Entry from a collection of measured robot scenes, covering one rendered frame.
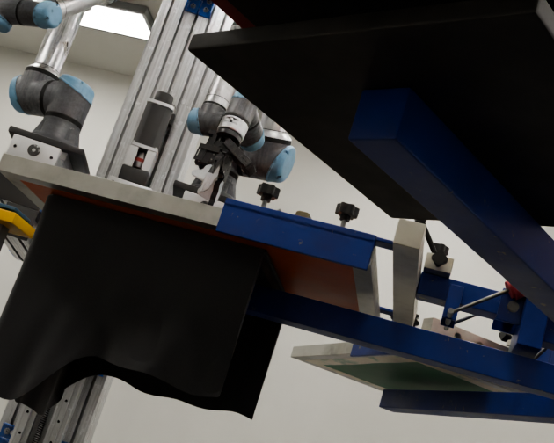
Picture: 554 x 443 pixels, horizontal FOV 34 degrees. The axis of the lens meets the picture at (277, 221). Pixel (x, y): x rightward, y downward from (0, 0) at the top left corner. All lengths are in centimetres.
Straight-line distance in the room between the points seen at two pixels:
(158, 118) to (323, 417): 328
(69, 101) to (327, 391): 345
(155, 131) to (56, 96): 31
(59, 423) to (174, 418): 328
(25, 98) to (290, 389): 341
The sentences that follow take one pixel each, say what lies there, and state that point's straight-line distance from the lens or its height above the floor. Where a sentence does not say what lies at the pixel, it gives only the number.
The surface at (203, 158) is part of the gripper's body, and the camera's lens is 236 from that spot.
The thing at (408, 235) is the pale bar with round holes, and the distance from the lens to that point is 166.
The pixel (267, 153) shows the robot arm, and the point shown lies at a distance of 266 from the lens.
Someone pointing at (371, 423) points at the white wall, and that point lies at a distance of 575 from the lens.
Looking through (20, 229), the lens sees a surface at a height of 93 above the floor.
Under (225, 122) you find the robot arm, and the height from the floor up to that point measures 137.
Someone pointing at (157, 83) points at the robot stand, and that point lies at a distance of 301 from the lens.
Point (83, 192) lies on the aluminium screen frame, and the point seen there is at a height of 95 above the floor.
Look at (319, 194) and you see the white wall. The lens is 612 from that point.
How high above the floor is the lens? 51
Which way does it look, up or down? 16 degrees up
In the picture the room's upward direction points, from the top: 18 degrees clockwise
